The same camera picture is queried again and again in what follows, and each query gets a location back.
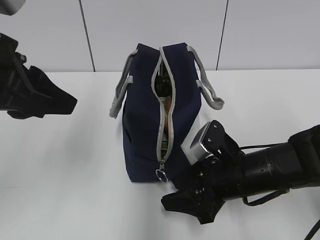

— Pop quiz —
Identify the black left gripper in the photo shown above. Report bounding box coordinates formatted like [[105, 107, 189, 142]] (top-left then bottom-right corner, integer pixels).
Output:
[[0, 48, 78, 119]]

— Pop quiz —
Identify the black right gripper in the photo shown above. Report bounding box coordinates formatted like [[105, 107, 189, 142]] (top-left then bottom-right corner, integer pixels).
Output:
[[161, 120, 246, 225]]

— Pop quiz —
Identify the navy blue lunch bag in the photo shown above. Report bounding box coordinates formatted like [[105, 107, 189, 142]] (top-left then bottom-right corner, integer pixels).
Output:
[[109, 42, 225, 183]]

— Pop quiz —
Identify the brown bread roll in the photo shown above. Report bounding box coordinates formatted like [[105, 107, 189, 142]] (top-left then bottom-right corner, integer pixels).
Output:
[[160, 95, 172, 132]]

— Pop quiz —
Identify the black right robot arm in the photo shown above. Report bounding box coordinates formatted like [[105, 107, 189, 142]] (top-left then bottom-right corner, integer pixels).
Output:
[[110, 68, 320, 224]]

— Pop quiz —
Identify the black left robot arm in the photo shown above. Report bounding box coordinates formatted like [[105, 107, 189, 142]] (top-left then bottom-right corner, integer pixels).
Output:
[[0, 33, 52, 120]]

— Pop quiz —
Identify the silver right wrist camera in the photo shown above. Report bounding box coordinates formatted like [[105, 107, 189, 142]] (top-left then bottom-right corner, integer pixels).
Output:
[[180, 120, 225, 166]]

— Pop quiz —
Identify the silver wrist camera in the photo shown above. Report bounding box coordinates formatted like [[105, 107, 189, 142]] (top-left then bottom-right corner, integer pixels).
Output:
[[180, 120, 225, 166], [0, 0, 26, 16]]

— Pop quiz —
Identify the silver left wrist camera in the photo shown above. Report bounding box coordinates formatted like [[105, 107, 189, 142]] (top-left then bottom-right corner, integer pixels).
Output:
[[0, 0, 26, 16]]

